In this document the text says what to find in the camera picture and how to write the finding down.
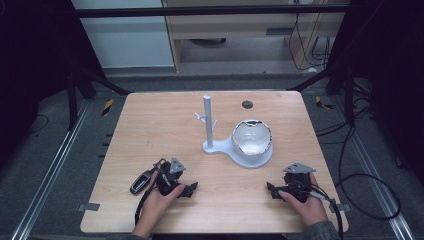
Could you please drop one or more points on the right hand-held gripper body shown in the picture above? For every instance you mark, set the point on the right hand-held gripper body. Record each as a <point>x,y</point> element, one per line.
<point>297,181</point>

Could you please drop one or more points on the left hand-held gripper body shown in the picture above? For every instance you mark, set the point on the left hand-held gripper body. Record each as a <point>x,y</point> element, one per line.
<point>168,178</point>

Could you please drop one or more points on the black car key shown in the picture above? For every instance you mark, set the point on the black car key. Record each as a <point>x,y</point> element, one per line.
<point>141,182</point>

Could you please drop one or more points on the white key rack with tray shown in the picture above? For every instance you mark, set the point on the white key rack with tray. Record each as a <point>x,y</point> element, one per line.
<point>208,133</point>

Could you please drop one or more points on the person's right hand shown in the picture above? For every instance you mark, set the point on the person's right hand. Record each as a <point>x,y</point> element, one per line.
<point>308,208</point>

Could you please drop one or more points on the person's left hand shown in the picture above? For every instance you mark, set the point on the person's left hand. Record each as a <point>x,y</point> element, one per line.
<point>156,205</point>

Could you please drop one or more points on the grey tape strip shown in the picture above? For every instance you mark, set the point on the grey tape strip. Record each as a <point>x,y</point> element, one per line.
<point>88,207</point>
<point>340,208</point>

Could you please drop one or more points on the white ceramic bowl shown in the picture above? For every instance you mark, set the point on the white ceramic bowl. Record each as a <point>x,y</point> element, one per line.
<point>251,138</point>

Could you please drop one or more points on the yellow black hazard tape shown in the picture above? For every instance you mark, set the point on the yellow black hazard tape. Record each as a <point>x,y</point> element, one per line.
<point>322,103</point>
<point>107,107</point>

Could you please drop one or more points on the black metal stand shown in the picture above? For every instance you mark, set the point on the black metal stand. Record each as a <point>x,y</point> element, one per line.
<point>343,86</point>
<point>76,86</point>

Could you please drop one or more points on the white cabinet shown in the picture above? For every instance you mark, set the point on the white cabinet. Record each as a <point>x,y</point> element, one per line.
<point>126,36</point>

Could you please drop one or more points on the light wooden cabinet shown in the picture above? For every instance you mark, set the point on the light wooden cabinet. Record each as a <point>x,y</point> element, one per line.
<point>233,30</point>

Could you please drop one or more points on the metal floor rail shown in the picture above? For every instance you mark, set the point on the metal floor rail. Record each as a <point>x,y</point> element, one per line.
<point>50,173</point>
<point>376,180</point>

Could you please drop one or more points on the black horizontal frame bar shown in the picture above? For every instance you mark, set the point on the black horizontal frame bar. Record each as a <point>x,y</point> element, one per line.
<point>206,11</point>

